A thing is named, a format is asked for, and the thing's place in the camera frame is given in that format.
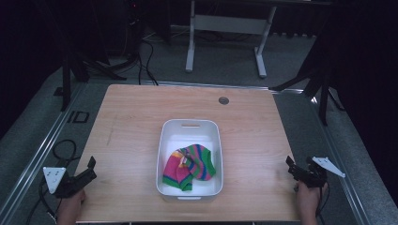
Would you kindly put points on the colourful striped sock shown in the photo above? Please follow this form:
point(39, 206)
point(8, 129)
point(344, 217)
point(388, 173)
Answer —
point(203, 162)
point(173, 173)

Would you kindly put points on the person's left hand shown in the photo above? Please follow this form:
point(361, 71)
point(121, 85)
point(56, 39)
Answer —
point(72, 208)

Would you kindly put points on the aluminium floor rail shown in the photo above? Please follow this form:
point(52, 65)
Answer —
point(336, 150)
point(216, 85)
point(34, 159)

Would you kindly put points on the black metal stand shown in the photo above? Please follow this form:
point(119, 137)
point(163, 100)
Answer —
point(75, 67)
point(317, 82)

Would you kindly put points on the white plastic bin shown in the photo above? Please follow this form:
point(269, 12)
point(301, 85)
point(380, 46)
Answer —
point(187, 131)

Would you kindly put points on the person's right hand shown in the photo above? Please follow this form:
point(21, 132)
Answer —
point(308, 201)

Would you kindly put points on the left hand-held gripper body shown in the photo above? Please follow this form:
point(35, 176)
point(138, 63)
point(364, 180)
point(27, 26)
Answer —
point(67, 185)

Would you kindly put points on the white metal desk frame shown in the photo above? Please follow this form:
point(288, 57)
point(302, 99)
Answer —
point(230, 23)

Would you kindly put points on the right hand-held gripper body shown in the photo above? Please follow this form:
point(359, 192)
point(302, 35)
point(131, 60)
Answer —
point(314, 175)

